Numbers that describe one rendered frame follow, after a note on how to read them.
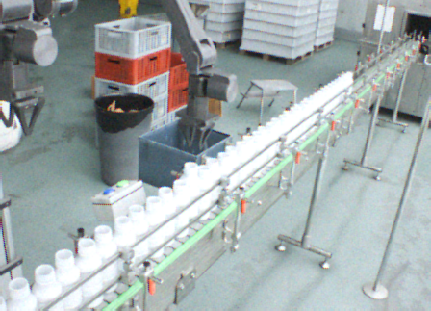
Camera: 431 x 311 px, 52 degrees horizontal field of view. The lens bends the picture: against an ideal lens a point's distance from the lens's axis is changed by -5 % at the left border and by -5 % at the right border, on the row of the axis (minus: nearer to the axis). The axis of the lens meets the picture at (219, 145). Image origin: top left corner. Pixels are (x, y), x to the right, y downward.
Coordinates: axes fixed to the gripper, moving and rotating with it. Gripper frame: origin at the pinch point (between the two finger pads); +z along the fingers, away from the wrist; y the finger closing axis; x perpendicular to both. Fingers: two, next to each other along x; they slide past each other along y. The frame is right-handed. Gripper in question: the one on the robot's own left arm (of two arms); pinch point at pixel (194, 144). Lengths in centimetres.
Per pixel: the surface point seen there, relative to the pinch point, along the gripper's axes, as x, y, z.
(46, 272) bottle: 52, 1, 11
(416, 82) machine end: -481, -11, 73
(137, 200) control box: 9.5, 12.5, 17.6
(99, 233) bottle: 35.1, 2.6, 11.0
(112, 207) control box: 19.1, 13.3, 15.7
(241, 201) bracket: -11.2, -10.6, 19.1
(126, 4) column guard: -765, 692, 80
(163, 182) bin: -50, 47, 48
